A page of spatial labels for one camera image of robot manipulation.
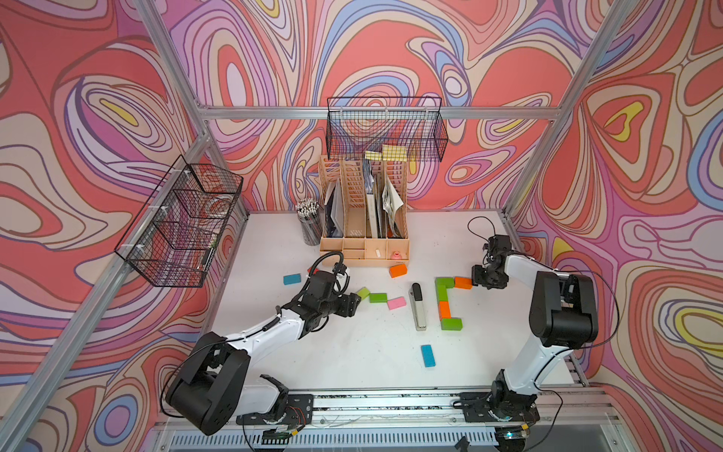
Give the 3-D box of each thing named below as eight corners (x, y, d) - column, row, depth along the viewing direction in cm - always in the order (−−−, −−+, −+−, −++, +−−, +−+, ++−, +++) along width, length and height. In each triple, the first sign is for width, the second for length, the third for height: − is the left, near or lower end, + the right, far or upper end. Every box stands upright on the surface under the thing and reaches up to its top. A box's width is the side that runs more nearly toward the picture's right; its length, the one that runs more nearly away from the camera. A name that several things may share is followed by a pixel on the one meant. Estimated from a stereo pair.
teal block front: (423, 367, 83) (424, 365, 81) (420, 347, 86) (421, 345, 85) (434, 367, 83) (435, 365, 81) (431, 347, 86) (432, 345, 85)
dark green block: (441, 330, 89) (442, 327, 88) (439, 321, 91) (441, 318, 90) (462, 330, 89) (464, 327, 88) (460, 321, 91) (462, 318, 90)
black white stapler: (416, 331, 89) (418, 324, 85) (409, 291, 98) (411, 283, 94) (426, 330, 89) (429, 324, 85) (418, 290, 98) (421, 282, 94)
